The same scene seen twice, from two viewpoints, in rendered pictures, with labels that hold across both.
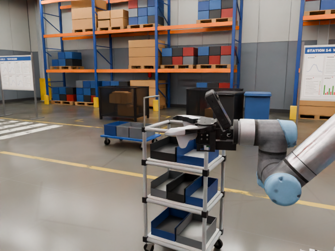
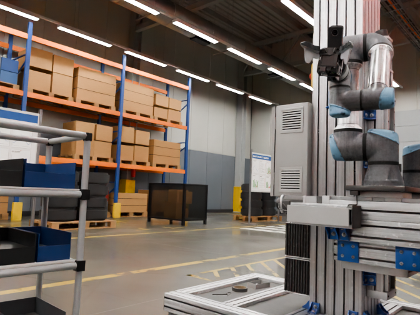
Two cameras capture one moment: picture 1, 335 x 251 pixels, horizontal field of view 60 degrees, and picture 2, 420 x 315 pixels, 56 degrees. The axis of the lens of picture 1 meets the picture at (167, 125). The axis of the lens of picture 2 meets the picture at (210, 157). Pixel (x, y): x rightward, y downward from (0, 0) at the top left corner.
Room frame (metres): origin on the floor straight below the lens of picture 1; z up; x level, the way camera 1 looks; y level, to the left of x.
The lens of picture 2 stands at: (0.84, 1.21, 0.77)
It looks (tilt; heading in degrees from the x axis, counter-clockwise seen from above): 5 degrees up; 286
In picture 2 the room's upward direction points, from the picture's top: 2 degrees clockwise
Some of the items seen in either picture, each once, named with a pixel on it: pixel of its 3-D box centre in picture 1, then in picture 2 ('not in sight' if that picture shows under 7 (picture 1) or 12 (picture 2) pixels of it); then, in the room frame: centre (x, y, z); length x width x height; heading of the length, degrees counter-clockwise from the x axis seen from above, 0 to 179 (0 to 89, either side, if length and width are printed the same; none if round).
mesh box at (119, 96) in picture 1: (124, 102); not in sight; (8.71, 1.30, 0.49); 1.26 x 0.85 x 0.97; 67
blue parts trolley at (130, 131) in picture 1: (130, 120); not in sight; (5.46, 0.70, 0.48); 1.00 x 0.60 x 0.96; 63
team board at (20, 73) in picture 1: (17, 85); not in sight; (8.96, 4.59, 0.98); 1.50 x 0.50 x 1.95; 65
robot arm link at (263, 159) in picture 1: (272, 169); (344, 101); (0.77, -0.29, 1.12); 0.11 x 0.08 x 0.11; 170
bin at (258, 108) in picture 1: (256, 115); not in sight; (6.02, -1.87, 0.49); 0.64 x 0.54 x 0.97; 162
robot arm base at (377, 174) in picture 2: not in sight; (383, 174); (0.61, -0.53, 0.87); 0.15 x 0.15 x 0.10
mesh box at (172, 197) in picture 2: not in sight; (177, 203); (4.36, -8.15, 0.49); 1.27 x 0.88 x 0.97; 155
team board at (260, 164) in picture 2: not in sight; (265, 187); (2.39, -9.66, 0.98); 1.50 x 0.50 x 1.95; 65
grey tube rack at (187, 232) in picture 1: (184, 190); (3, 251); (2.07, -0.13, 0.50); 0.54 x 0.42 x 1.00; 62
